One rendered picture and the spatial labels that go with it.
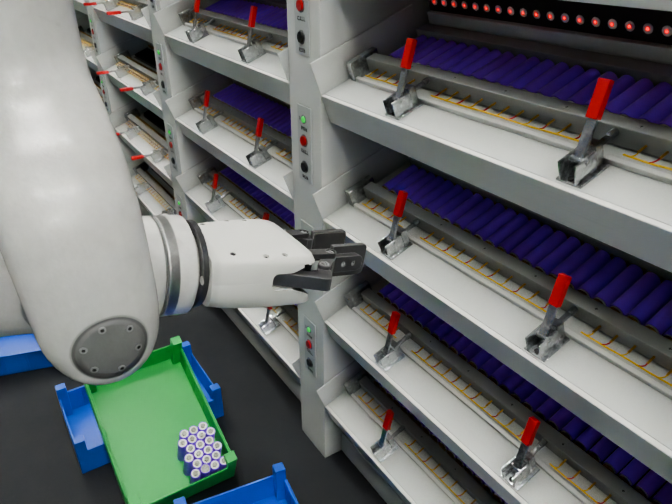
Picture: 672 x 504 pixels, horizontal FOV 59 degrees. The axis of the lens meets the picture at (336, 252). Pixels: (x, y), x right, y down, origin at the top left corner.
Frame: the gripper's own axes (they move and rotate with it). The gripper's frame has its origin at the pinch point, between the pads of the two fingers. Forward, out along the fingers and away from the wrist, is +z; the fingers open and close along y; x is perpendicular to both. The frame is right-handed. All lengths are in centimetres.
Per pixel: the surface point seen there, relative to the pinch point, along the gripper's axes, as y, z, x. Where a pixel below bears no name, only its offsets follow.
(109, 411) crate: -57, -6, -59
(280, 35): -54, 20, 17
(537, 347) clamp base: 12.1, 20.2, -7.5
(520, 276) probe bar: 4.7, 24.1, -2.9
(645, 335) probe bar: 20.1, 24.6, -2.1
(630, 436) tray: 24.5, 19.6, -9.7
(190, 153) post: -100, 24, -17
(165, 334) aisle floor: -89, 17, -64
